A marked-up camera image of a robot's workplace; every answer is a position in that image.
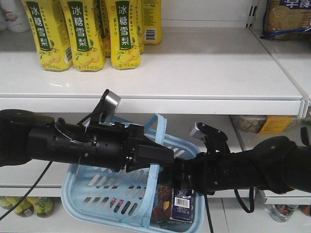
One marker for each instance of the yellow pear drink bottle left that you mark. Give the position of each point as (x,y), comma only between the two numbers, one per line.
(50,33)

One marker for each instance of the breakfast biscuit blue pack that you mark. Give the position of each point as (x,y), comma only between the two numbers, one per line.
(286,19)

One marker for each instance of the white store shelving unit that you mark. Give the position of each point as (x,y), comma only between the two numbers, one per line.
(210,64)

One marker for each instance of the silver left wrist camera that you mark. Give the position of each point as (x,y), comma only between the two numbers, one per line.
(106,108)

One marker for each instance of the yellow pear drink bottle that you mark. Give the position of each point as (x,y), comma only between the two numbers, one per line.
(124,46)
(149,23)
(84,34)
(50,33)

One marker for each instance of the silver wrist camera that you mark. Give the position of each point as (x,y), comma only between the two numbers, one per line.
(106,108)
(214,139)

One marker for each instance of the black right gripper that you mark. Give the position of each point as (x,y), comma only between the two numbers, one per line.
(192,174)

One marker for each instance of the light blue plastic basket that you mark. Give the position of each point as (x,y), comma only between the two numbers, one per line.
(122,200)

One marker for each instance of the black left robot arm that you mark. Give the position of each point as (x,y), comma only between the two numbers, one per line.
(26,135)

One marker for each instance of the yellow pear drink bottle right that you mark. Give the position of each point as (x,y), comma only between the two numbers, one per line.
(124,46)

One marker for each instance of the white pink bottle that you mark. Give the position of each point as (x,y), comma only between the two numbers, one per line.
(15,16)

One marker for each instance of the clear plastic cookie tub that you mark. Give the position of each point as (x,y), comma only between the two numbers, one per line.
(264,123)

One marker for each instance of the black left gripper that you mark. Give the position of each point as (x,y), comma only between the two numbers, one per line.
(111,146)

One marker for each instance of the yellow pear drink bottle back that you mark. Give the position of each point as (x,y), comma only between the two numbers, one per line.
(149,23)

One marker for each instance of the yellow pear drink bottle middle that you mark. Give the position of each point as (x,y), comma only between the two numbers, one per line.
(84,34)

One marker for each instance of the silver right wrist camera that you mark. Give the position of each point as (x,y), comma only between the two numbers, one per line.
(214,139)

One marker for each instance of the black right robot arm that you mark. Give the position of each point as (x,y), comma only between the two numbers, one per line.
(276,164)

